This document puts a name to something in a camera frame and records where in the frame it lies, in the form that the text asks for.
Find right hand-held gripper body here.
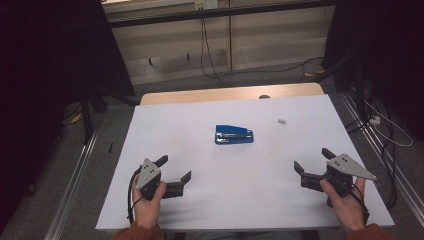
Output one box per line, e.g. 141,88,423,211
319,153,378,208

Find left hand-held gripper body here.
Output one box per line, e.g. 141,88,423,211
135,157,168,202

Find blue stapler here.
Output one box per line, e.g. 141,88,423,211
214,124,255,146

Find person's left hand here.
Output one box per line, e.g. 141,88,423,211
131,181,168,229

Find person's right hand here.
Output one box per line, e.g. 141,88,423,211
319,176,368,233

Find white table cover sheet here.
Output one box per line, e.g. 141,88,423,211
95,93,395,232

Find black metal stand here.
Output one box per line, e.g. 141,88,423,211
313,49,368,114

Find black tripod stand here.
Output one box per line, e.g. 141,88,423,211
78,84,138,144

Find black curtain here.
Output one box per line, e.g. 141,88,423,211
0,0,136,234
321,0,424,141

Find black metal bar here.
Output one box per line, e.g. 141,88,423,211
108,0,336,29

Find left hand-held gripper black cable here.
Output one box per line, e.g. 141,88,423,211
126,165,145,225

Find hand-held gripper black cable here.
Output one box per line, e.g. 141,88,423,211
126,165,145,225
349,183,371,226

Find right hand-held gripper black cable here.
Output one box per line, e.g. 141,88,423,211
349,183,371,226

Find black floor cables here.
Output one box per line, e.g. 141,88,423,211
344,109,398,209

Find white cable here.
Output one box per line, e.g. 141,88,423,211
364,99,414,148

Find aluminium floor rail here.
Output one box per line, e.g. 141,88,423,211
338,91,424,218
43,129,99,240

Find black hanging cable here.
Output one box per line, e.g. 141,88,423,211
199,16,325,87

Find white wall socket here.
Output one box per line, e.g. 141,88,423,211
194,0,219,10

